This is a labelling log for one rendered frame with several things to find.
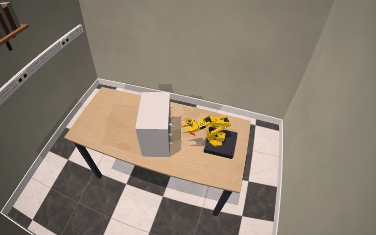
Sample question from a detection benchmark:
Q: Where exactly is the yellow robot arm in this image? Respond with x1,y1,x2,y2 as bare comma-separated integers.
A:
198,116,231,147

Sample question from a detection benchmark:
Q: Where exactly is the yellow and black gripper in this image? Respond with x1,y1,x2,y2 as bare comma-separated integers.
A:
181,118,199,133

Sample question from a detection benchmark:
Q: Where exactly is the grey chest of drawers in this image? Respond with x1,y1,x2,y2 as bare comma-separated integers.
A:
135,92,170,157

